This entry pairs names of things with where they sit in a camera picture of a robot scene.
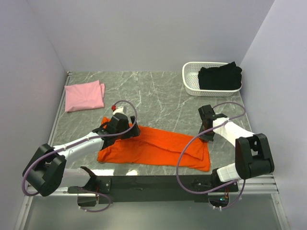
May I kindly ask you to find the orange t shirt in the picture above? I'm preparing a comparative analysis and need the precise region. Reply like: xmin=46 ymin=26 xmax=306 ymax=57
xmin=97 ymin=126 xmax=210 ymax=172

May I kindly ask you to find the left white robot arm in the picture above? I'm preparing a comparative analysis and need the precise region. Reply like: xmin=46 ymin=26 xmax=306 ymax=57
xmin=22 ymin=113 xmax=140 ymax=196

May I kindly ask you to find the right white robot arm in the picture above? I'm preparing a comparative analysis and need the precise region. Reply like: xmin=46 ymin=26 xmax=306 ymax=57
xmin=198 ymin=105 xmax=275 ymax=191

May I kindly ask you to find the folded pink t shirt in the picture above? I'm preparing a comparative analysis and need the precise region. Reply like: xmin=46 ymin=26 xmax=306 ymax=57
xmin=65 ymin=80 xmax=105 ymax=113

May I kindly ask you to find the black t shirt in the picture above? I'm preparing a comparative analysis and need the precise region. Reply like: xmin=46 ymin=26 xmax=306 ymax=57
xmin=198 ymin=62 xmax=242 ymax=91

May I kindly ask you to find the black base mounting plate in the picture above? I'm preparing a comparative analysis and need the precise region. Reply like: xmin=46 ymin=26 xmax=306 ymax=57
xmin=77 ymin=175 xmax=238 ymax=207

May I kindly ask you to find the white perforated plastic basket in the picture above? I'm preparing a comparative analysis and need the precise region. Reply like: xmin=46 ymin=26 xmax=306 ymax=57
xmin=182 ymin=62 xmax=243 ymax=97

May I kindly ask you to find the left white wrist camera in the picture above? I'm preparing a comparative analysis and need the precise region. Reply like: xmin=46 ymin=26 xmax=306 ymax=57
xmin=111 ymin=105 xmax=127 ymax=115

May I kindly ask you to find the aluminium frame rail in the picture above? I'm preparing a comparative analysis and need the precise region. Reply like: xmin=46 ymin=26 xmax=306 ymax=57
xmin=14 ymin=71 xmax=72 ymax=230

